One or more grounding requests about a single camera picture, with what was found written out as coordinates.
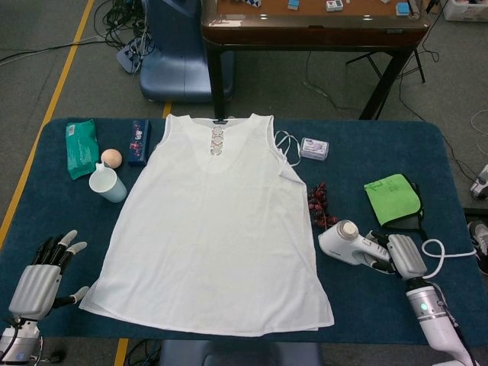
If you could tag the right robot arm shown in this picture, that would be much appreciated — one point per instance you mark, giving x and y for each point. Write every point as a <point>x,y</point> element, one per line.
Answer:
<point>427,305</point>

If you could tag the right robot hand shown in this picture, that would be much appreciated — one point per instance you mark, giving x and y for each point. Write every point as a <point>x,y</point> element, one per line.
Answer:
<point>406,255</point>

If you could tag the green black folded cloth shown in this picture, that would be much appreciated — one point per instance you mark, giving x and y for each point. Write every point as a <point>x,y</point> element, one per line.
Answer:
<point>389,198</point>

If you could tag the peach coloured ball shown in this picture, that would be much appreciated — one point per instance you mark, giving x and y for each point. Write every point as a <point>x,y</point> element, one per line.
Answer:
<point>111,158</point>

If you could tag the green wet wipes pack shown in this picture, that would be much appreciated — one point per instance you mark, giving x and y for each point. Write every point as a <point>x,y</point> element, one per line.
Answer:
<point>80,152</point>

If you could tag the white sleeveless shirt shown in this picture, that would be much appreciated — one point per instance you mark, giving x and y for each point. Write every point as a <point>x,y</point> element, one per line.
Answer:
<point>213,228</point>

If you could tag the black white sneaker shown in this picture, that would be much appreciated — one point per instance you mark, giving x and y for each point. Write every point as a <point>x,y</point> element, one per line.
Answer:
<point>479,238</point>

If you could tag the blue white snake cube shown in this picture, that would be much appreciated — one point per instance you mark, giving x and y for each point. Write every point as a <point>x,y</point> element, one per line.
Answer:
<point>246,2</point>

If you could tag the grey white sneaker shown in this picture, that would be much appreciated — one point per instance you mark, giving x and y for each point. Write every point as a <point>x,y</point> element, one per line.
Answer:
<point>479,185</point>

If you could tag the dark blue robot chassis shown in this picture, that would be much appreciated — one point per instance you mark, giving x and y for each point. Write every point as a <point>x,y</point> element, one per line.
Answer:
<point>236,354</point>

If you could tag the white plastic basket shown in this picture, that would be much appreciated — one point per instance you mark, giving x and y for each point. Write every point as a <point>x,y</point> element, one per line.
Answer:
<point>463,9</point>

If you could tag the clear purple soap box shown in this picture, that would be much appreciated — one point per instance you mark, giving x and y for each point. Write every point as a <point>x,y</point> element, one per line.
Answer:
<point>314,149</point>

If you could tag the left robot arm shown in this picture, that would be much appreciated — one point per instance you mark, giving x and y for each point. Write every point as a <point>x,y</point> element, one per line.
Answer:
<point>17,343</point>

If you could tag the light blue plastic cup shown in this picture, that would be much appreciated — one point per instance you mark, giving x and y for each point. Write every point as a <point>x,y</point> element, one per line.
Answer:
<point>111,191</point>

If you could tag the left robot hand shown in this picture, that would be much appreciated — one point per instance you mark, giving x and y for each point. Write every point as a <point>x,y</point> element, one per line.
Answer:
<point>38,286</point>

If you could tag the grey blue power strip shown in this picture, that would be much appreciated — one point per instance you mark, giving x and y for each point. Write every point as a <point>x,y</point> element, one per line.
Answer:
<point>126,57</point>

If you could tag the white faced mahjong tile pair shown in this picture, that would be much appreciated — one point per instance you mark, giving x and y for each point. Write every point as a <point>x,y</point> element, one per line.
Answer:
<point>333,5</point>

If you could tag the brown mahjong table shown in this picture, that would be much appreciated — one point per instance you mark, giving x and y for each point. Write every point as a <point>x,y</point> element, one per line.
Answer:
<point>305,34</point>

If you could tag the dark blue toothpaste box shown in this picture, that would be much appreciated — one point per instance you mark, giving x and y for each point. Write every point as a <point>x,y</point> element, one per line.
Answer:
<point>139,143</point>

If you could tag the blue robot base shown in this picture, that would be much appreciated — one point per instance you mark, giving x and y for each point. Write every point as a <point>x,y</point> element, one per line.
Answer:
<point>171,57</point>

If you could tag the red artificial grape bunch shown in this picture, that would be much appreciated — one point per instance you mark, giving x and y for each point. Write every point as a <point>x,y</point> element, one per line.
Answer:
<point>318,198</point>

